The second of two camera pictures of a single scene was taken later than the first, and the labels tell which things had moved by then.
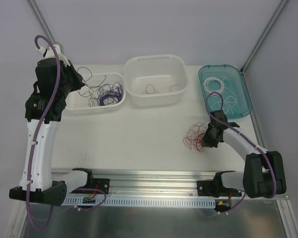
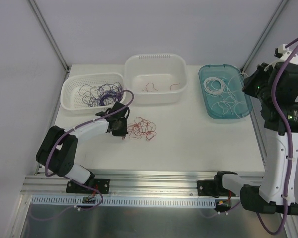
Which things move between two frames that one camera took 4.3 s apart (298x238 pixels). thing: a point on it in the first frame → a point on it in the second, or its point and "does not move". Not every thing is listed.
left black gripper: [73, 80] → [119, 127]
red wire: [194, 139] → [141, 127]
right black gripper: [211, 136] → [250, 83]
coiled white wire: [208, 90] does not move
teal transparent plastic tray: [228, 80] does not move
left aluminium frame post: [40, 19] does not move
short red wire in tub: [173, 85] does not move
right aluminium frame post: [282, 5] does not move
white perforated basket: [101, 92] does not move
